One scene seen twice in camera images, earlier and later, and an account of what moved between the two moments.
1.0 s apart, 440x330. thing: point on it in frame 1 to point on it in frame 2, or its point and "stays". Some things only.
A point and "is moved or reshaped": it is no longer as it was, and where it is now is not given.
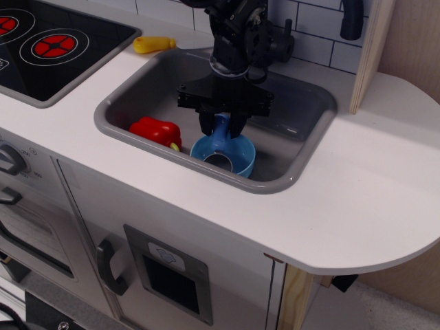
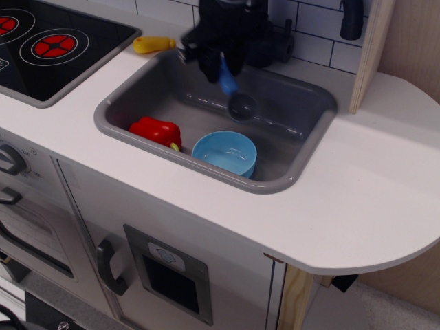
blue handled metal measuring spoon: [221, 131] is moved or reshaped
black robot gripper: [214, 94] to [239, 36]
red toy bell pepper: [166, 133] stays
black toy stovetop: [49, 51] stays
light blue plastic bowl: [241, 151] stays
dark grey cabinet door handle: [105, 250] stays
